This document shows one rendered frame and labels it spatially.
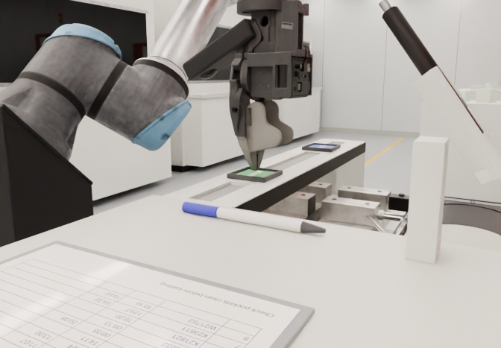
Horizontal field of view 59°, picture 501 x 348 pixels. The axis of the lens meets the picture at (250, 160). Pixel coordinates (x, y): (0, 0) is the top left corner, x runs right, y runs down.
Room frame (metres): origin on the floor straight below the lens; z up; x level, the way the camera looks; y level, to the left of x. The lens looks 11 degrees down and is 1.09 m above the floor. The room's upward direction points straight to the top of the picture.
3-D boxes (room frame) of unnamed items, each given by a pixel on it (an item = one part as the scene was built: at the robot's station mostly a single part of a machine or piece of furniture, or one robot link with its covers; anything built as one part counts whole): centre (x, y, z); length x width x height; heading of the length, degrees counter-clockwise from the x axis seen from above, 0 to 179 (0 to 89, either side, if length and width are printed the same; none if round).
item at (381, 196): (0.70, -0.19, 0.89); 0.08 x 0.03 x 0.03; 61
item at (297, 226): (0.37, 0.00, 0.97); 0.14 x 0.01 x 0.01; 61
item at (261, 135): (0.55, -0.01, 1.02); 0.06 x 0.03 x 0.09; 61
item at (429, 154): (0.29, -0.14, 1.03); 0.06 x 0.04 x 0.13; 61
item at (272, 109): (0.58, -0.03, 1.02); 0.06 x 0.03 x 0.09; 61
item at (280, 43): (0.57, -0.02, 1.12); 0.09 x 0.08 x 0.12; 61
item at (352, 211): (0.63, -0.15, 0.89); 0.08 x 0.03 x 0.03; 61
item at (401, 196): (0.68, -0.24, 0.90); 0.04 x 0.02 x 0.03; 61
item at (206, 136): (5.88, 0.60, 1.00); 1.80 x 1.08 x 2.00; 151
